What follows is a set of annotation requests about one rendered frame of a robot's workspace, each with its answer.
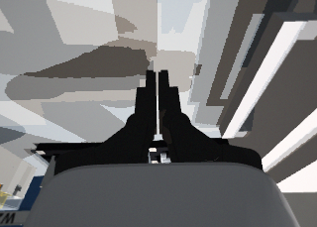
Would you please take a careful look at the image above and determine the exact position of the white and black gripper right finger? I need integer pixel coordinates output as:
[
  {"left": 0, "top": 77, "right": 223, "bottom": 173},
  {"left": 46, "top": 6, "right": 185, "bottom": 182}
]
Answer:
[{"left": 158, "top": 69, "right": 264, "bottom": 170}]

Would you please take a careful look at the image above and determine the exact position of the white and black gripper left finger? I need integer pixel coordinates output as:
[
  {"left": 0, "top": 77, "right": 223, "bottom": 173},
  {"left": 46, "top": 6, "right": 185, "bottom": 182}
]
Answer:
[{"left": 53, "top": 70, "right": 158, "bottom": 176}]

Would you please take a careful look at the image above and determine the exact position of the white multiwell plate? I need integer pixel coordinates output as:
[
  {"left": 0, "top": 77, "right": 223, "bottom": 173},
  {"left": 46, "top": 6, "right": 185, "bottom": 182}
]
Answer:
[{"left": 160, "top": 153, "right": 171, "bottom": 163}]

